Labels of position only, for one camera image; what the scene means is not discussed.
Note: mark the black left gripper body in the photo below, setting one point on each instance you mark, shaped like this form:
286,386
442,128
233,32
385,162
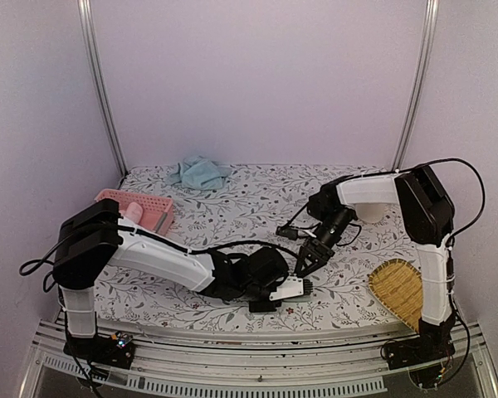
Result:
253,295

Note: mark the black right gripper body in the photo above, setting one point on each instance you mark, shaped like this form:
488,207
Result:
340,220

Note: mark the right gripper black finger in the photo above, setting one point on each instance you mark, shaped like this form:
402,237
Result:
301,265
314,266

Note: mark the blue towel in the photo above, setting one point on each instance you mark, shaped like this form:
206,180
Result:
199,173

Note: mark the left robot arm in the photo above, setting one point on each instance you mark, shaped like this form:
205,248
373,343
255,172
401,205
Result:
100,236

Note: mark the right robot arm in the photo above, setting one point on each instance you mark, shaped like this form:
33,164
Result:
427,213

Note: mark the woven bamboo tray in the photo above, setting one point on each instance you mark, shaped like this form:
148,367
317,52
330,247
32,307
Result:
397,285

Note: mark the folded coral pink towel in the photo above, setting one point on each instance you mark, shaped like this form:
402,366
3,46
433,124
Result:
154,222

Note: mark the pink plastic basket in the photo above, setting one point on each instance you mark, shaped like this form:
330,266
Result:
150,203

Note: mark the rolled pink towel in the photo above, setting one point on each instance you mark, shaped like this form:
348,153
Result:
134,212

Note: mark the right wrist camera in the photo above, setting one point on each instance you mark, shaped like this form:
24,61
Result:
295,232

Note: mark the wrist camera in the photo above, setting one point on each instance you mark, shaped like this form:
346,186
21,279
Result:
295,232
292,288

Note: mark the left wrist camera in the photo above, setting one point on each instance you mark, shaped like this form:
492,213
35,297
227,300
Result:
292,288

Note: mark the aluminium front frame rail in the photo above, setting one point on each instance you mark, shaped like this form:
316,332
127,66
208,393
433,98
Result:
171,362

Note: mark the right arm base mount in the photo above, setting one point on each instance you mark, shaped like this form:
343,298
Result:
414,351

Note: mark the right aluminium post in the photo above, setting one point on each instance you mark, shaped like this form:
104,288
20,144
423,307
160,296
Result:
424,56

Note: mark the aluminium post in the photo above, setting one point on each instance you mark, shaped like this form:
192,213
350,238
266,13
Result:
424,56
93,57

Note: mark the left aluminium post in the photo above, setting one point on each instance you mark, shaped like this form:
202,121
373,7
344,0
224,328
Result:
93,57

